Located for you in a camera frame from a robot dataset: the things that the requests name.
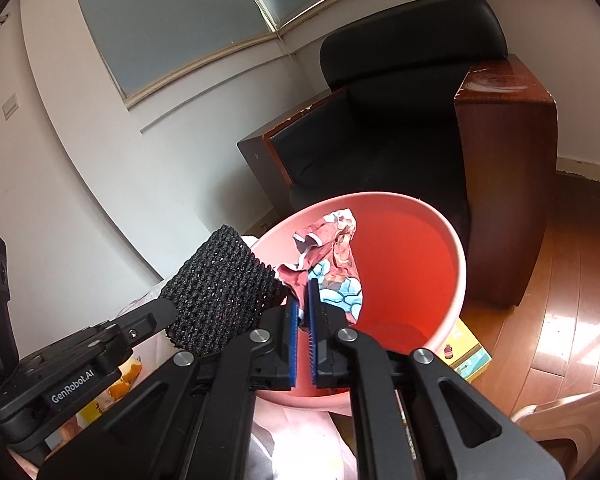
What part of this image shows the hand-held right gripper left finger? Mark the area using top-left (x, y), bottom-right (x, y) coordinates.
top-left (37, 299), bottom-right (301, 480)

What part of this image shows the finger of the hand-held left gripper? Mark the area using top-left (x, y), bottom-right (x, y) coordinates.
top-left (97, 298), bottom-right (178, 360)

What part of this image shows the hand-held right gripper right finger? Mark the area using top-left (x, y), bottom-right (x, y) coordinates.
top-left (307, 278), bottom-right (566, 480)

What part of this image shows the black knitted cloth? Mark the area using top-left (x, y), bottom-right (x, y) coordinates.
top-left (159, 225), bottom-right (289, 356)

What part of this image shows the colourful wrapper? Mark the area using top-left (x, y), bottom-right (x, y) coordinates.
top-left (275, 207), bottom-right (365, 326)

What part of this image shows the pink plastic bin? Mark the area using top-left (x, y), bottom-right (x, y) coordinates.
top-left (250, 191), bottom-right (467, 414)

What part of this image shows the yellow packet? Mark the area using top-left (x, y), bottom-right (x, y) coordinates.
top-left (76, 394), bottom-right (112, 428)

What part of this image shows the floral blanket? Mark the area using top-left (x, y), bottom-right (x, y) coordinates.
top-left (115, 232), bottom-right (362, 480)

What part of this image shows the yellow picture book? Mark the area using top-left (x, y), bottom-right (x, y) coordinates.
top-left (437, 317), bottom-right (494, 386)

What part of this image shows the black armchair with wooden arms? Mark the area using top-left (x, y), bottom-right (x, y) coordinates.
top-left (237, 0), bottom-right (559, 309)

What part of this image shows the beige plastic chair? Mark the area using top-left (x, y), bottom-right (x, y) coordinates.
top-left (510, 380), bottom-right (600, 480)

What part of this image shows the frosted glass window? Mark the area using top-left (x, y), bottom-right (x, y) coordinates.
top-left (67, 0), bottom-right (481, 107)

